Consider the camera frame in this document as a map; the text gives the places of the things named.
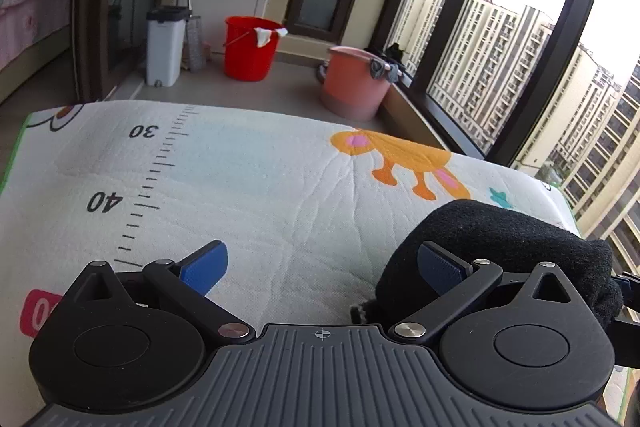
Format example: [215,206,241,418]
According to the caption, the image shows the black fleece garment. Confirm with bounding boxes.
[350,199,625,333]

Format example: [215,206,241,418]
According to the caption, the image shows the dark sliding door frame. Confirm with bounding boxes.
[72,0,117,104]

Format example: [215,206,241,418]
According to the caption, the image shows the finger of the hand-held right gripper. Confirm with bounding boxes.
[609,273,640,326]

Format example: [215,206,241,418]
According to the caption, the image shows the pink plastic bucket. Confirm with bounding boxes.
[320,46,394,122]

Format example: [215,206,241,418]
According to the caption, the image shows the white mop bin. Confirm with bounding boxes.
[146,6,192,88]

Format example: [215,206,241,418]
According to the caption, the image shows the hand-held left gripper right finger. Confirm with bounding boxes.
[389,241,581,346]

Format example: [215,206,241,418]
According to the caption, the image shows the dark window frame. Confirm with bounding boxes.
[372,0,640,168]

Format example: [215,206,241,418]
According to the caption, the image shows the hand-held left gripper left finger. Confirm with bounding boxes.
[60,239,256,344]

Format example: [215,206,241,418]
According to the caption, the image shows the printed cartoon mat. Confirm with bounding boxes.
[0,101,631,427]

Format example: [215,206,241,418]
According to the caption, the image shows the apartment buildings outside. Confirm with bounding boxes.
[387,0,640,278]

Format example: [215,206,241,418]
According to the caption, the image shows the black item on windowsill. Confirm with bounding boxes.
[382,43,406,68]

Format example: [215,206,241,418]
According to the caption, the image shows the pink bed blanket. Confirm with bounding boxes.
[0,0,76,70]

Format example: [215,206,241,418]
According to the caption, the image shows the red plastic bucket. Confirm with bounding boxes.
[222,16,284,83]

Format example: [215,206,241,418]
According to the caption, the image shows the grey cloth on bucket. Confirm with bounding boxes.
[369,57,404,84]

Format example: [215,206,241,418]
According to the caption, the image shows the white rag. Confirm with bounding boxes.
[254,26,290,49]

